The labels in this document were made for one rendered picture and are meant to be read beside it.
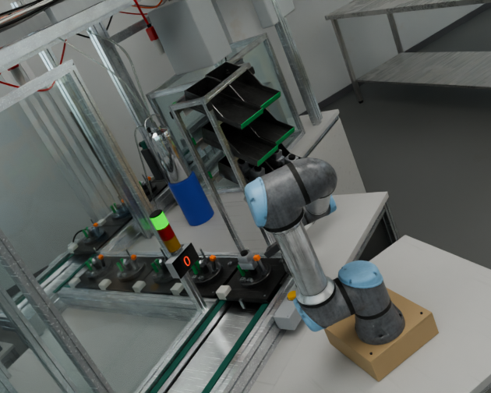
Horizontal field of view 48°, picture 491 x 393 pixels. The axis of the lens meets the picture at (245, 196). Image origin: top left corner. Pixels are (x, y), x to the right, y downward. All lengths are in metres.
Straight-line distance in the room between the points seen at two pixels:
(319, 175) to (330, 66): 5.36
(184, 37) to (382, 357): 2.08
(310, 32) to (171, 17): 3.56
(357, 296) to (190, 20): 1.93
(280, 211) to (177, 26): 1.95
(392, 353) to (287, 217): 0.58
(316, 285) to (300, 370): 0.41
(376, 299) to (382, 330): 0.11
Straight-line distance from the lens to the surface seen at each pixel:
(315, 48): 6.59
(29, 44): 2.26
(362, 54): 6.98
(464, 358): 1.76
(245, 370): 1.88
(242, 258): 2.12
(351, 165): 3.93
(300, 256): 1.49
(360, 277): 1.62
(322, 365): 1.87
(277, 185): 1.36
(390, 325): 1.72
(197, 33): 3.10
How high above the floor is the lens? 2.12
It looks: 24 degrees down
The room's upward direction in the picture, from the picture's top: 25 degrees counter-clockwise
